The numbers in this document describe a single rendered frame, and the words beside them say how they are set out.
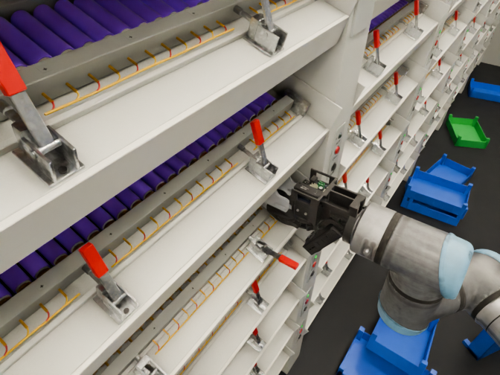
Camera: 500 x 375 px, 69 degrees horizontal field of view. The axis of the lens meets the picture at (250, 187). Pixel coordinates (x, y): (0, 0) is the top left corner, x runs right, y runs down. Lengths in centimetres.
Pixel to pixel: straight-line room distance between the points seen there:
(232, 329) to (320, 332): 90
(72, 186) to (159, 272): 19
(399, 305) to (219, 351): 36
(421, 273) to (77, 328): 45
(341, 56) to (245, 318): 55
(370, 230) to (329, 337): 111
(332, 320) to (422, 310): 106
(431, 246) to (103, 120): 47
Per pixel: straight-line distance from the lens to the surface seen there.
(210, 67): 39
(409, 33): 112
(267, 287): 86
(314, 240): 69
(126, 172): 31
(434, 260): 59
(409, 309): 67
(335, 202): 63
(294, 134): 62
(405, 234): 59
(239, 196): 51
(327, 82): 63
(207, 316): 62
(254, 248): 66
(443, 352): 179
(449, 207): 219
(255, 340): 99
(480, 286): 74
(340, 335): 168
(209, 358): 79
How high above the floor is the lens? 148
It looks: 42 degrees down
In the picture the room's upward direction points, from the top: straight up
